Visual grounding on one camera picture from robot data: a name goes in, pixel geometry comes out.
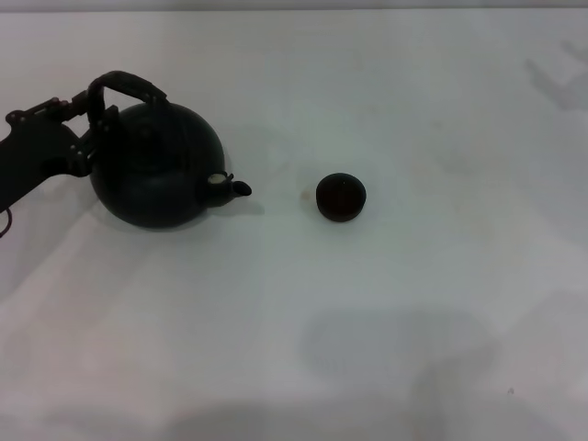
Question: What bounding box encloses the black round teapot with handle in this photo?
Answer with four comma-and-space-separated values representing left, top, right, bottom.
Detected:
86, 70, 254, 229

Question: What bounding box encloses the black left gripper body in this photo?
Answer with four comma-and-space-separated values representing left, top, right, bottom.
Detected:
0, 119, 89, 211

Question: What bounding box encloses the small dark brown teacup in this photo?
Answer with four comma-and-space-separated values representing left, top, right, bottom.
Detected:
315, 172, 368, 223

